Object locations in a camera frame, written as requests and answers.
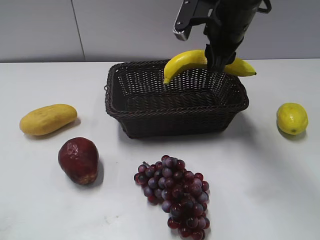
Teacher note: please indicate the yellow banana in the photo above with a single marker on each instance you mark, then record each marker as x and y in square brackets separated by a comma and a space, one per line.
[195, 59]

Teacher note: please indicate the yellow lemon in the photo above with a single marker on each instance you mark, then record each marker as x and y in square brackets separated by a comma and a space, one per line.
[292, 118]

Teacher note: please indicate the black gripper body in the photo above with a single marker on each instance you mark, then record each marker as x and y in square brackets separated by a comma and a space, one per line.
[226, 21]

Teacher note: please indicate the yellow mango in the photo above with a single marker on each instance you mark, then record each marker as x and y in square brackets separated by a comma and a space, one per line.
[47, 119]

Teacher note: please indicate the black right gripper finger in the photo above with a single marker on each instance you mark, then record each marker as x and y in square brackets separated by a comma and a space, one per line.
[218, 57]

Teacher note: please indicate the dark brown woven basket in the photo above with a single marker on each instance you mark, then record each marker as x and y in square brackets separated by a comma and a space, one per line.
[195, 102]

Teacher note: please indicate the dark red wax apple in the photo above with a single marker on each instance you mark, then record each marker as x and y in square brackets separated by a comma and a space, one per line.
[79, 159]

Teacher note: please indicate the black metal left gripper finger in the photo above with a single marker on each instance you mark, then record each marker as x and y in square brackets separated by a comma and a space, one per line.
[182, 26]

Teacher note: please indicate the purple grape bunch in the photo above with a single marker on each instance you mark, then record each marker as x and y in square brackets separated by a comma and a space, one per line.
[182, 194]

